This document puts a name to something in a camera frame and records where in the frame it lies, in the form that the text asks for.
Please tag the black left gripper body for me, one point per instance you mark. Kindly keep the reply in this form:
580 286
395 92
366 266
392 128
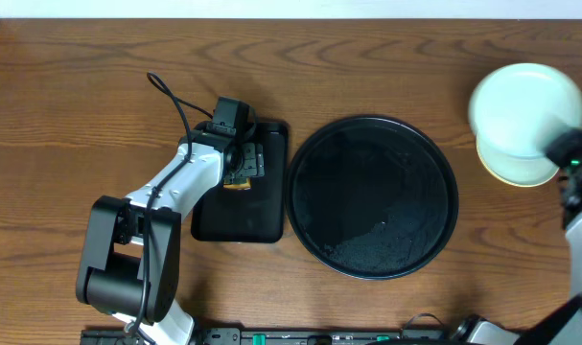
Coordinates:
251 160

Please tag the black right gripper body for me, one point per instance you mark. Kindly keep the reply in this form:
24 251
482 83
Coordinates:
574 153

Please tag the orange green scrub sponge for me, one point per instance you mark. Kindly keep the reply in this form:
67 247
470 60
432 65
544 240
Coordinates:
238 184

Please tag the yellow plate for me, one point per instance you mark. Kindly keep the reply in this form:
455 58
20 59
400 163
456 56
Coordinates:
489 167

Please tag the mint plate large red stain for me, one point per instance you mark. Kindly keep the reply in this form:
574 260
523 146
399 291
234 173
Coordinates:
521 108

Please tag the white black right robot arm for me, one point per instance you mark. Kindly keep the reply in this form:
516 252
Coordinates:
563 326

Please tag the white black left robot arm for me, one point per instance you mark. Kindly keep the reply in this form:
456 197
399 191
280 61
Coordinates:
129 264

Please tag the black rectangular tray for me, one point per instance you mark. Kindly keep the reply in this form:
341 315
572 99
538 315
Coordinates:
253 215

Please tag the black round tray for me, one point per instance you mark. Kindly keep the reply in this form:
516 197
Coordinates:
372 197

